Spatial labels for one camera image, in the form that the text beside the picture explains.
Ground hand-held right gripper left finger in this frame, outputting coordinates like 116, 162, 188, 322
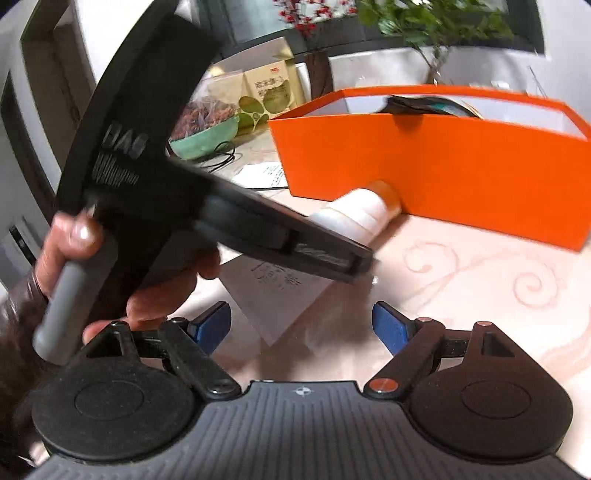
69, 301, 242, 401

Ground large white paper sheet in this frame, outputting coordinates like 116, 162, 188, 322
218, 253, 334, 348

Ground small printed paper sheet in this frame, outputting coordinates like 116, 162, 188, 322
230, 163, 290, 191

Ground green bowl of dried fruit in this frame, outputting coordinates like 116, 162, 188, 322
168, 99, 242, 161

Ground green potted plant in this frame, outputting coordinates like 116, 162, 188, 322
358, 0, 514, 87

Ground red berry branches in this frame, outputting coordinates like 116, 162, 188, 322
277, 0, 357, 34

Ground clear acrylic stand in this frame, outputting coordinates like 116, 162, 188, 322
525, 65, 551, 99

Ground orange cardboard box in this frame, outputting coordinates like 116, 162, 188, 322
269, 85, 591, 252

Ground black cable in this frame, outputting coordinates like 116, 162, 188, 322
198, 142, 237, 175

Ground dark framed window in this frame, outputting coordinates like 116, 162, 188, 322
194, 0, 546, 52

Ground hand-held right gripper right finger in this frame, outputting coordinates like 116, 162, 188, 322
364, 301, 530, 401

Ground person's left hand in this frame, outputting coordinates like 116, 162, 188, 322
34, 210, 222, 345

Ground pink patterned desktop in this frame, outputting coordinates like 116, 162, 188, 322
171, 134, 591, 446

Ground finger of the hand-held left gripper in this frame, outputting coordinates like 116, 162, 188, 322
290, 218, 376, 284

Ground dark vase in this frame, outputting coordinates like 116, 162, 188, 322
305, 51, 334, 101

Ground white bottle with orange cap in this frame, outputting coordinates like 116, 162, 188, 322
309, 180, 402, 245

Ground yellow snack bag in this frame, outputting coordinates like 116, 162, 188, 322
238, 62, 306, 136

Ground black mesh bag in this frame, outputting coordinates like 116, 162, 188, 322
375, 95, 482, 120

